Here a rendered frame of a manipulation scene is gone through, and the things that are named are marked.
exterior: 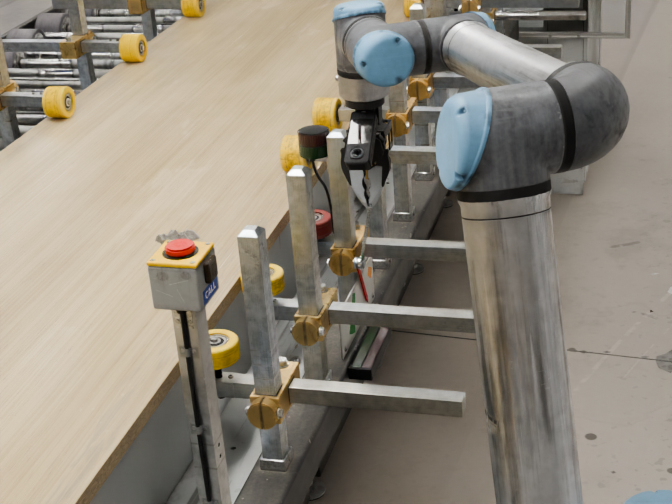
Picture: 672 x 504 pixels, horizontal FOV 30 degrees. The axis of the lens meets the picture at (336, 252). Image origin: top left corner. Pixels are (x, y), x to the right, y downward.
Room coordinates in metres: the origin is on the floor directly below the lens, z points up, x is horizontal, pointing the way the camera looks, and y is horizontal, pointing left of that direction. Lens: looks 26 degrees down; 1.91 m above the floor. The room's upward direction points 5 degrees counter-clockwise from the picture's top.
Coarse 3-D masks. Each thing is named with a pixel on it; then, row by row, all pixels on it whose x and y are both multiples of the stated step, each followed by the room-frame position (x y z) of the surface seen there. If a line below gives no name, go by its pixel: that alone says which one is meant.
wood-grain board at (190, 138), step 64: (256, 0) 4.08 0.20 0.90; (320, 0) 4.01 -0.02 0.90; (384, 0) 3.94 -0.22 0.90; (128, 64) 3.45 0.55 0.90; (192, 64) 3.40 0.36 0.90; (256, 64) 3.35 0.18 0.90; (320, 64) 3.30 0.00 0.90; (64, 128) 2.93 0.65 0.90; (128, 128) 2.90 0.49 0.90; (192, 128) 2.86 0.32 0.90; (256, 128) 2.82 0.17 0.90; (0, 192) 2.54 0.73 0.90; (64, 192) 2.51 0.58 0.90; (128, 192) 2.48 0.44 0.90; (192, 192) 2.45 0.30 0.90; (256, 192) 2.42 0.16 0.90; (0, 256) 2.20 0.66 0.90; (64, 256) 2.18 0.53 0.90; (128, 256) 2.15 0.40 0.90; (0, 320) 1.93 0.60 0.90; (64, 320) 1.91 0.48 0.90; (128, 320) 1.89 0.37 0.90; (0, 384) 1.71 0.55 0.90; (64, 384) 1.69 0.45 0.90; (128, 384) 1.68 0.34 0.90; (0, 448) 1.53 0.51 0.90; (64, 448) 1.51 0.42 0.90; (128, 448) 1.54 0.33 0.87
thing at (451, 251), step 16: (320, 240) 2.24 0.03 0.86; (368, 240) 2.22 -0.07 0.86; (384, 240) 2.22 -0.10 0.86; (400, 240) 2.21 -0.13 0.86; (416, 240) 2.21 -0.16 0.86; (368, 256) 2.21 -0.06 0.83; (384, 256) 2.20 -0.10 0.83; (400, 256) 2.19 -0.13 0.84; (416, 256) 2.18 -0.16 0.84; (432, 256) 2.17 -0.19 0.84; (448, 256) 2.16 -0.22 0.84; (464, 256) 2.15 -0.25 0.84
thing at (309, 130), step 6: (306, 126) 2.23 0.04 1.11; (312, 126) 2.23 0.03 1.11; (318, 126) 2.22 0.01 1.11; (324, 126) 2.22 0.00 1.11; (300, 132) 2.20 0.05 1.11; (306, 132) 2.20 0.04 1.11; (312, 132) 2.19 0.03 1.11; (318, 132) 2.19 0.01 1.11; (324, 132) 2.19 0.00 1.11; (312, 162) 2.21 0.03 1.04; (318, 174) 2.21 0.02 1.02; (324, 186) 2.20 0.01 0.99; (330, 204) 2.20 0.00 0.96; (330, 210) 2.20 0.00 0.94
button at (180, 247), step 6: (174, 240) 1.48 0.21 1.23; (180, 240) 1.48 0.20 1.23; (186, 240) 1.48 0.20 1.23; (168, 246) 1.47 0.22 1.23; (174, 246) 1.46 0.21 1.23; (180, 246) 1.46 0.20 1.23; (186, 246) 1.46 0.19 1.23; (192, 246) 1.47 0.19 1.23; (168, 252) 1.45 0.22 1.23; (174, 252) 1.45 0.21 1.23; (180, 252) 1.45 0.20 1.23; (186, 252) 1.45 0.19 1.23
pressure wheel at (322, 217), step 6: (318, 210) 2.28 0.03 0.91; (324, 210) 2.28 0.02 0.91; (318, 216) 2.26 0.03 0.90; (324, 216) 2.25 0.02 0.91; (330, 216) 2.25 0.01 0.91; (318, 222) 2.23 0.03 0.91; (324, 222) 2.23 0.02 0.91; (330, 222) 2.24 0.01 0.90; (318, 228) 2.22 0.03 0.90; (324, 228) 2.23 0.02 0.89; (330, 228) 2.24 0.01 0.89; (318, 234) 2.22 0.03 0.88; (324, 234) 2.23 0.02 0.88
